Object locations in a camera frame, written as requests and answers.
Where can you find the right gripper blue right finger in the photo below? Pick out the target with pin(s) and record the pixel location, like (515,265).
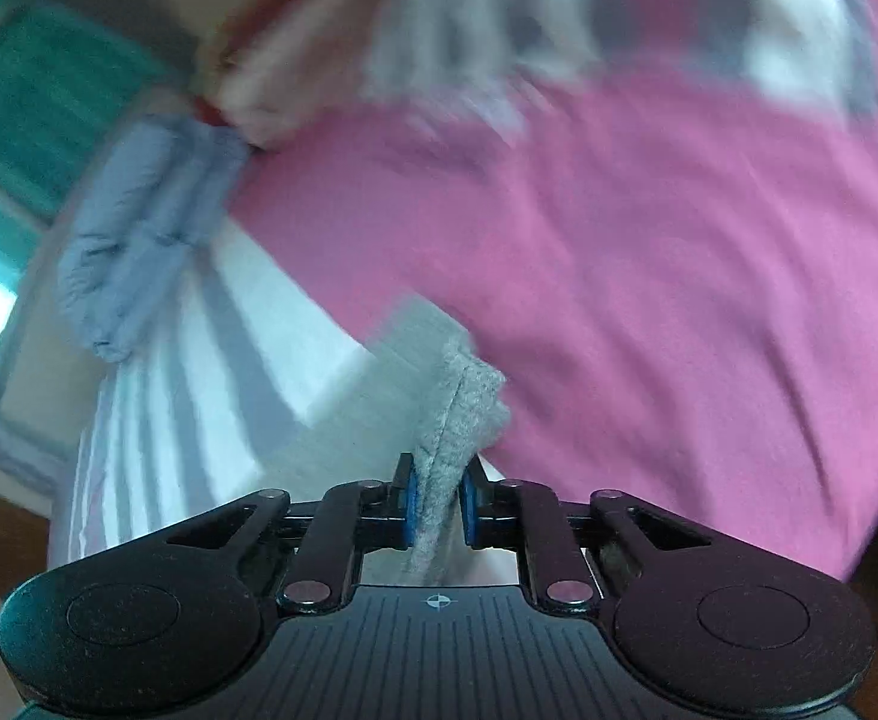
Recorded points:
(473,495)

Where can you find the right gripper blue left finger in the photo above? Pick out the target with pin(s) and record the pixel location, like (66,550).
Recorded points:
(405,499)

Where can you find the grey pants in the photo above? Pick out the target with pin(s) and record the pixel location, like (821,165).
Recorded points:
(422,389)

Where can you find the striped pink grey bedsheet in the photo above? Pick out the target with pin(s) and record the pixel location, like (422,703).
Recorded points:
(672,256)

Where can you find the folded blue-grey quilt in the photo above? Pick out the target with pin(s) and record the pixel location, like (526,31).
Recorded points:
(153,203)

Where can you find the folded pink quilt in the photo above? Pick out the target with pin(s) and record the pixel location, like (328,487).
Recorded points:
(282,63)

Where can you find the striped pillow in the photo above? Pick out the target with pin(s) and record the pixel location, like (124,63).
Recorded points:
(420,46)

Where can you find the window with teal curtain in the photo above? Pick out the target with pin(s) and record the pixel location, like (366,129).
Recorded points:
(64,82)

